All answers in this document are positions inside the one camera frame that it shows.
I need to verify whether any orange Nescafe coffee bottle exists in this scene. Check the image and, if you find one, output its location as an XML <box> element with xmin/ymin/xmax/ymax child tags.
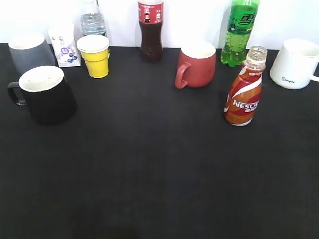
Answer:
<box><xmin>223</xmin><ymin>46</ymin><xmax>267</xmax><ymax>126</ymax></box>

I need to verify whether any black mug white interior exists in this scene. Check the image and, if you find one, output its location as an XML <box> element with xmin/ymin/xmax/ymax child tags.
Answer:
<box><xmin>7</xmin><ymin>65</ymin><xmax>77</xmax><ymax>125</ymax></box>

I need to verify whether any red mug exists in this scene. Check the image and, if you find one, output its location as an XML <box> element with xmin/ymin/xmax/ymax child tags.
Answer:
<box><xmin>174</xmin><ymin>40</ymin><xmax>216</xmax><ymax>89</ymax></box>

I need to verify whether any green sprite bottle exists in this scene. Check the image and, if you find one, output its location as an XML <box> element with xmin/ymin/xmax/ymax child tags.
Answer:
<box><xmin>221</xmin><ymin>0</ymin><xmax>260</xmax><ymax>67</ymax></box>

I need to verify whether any grey mug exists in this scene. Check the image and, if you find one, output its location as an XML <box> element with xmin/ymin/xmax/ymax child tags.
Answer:
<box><xmin>8</xmin><ymin>33</ymin><xmax>56</xmax><ymax>75</ymax></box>

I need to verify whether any yellow paper cup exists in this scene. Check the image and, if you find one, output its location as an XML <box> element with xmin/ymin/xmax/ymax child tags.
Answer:
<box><xmin>76</xmin><ymin>35</ymin><xmax>110</xmax><ymax>78</ymax></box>

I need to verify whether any cola bottle red label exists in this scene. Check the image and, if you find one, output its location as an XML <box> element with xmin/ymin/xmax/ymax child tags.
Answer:
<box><xmin>138</xmin><ymin>0</ymin><xmax>164</xmax><ymax>62</ymax></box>

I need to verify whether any clear water bottle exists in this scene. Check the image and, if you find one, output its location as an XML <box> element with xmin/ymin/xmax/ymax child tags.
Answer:
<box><xmin>80</xmin><ymin>0</ymin><xmax>107</xmax><ymax>36</ymax></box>

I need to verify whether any white blueberry yogurt carton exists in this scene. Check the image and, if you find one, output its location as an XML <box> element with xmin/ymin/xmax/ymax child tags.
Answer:
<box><xmin>48</xmin><ymin>22</ymin><xmax>81</xmax><ymax>68</ymax></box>

